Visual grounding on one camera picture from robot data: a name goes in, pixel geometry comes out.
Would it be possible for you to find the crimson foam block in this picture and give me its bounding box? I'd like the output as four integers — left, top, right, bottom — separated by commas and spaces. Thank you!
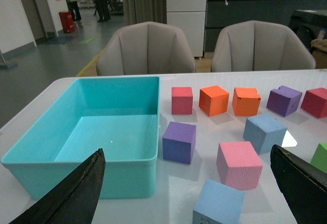
171, 87, 193, 115

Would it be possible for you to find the right grey chair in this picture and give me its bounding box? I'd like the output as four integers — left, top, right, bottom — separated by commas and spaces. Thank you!
212, 20, 316, 72

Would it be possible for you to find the red bin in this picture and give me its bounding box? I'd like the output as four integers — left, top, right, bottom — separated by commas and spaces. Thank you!
59, 11, 75, 33

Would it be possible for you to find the grey chair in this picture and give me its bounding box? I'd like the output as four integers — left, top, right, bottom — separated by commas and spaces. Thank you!
96, 21, 196, 76
212, 20, 316, 72

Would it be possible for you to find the teal plastic bin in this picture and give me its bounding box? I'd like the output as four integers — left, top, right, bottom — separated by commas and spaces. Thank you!
1, 76, 160, 199

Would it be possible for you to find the grey blue foam block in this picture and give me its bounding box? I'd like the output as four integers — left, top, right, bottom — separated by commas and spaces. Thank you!
243, 114, 287, 154

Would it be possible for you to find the green foam block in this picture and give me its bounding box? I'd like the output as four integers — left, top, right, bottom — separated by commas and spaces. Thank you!
311, 143, 327, 173

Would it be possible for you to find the pink foam block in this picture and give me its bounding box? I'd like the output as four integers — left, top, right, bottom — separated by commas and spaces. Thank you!
216, 141, 263, 190

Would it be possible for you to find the light blue foam block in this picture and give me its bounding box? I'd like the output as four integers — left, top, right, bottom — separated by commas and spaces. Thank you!
192, 179, 245, 223

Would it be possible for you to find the grey curtain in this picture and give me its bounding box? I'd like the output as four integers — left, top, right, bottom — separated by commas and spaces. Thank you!
123, 0, 167, 25

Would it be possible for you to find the orange marked foam block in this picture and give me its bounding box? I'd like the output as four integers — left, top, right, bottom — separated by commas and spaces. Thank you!
232, 87, 261, 117

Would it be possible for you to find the white drawer cabinet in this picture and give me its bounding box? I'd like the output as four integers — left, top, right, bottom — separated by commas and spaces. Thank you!
166, 0, 206, 57

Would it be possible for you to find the left grey chair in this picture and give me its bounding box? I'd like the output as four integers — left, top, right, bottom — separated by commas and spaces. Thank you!
96, 21, 196, 76

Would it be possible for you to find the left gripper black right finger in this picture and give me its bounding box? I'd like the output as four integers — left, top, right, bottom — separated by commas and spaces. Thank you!
270, 144, 326, 223

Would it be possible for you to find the violet foam block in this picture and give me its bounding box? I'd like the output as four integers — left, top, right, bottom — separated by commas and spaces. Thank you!
162, 121, 196, 165

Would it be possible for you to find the dark grey counter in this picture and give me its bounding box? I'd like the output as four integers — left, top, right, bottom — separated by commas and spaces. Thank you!
204, 0, 326, 52

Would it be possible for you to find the purple notched foam block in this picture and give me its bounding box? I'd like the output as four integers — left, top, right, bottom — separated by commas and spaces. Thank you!
266, 85, 302, 117

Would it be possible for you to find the dark red foam block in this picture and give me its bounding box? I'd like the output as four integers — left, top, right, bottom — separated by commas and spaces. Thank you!
301, 87, 326, 119

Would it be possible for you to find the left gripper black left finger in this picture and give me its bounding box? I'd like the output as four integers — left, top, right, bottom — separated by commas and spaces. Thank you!
11, 148, 106, 223

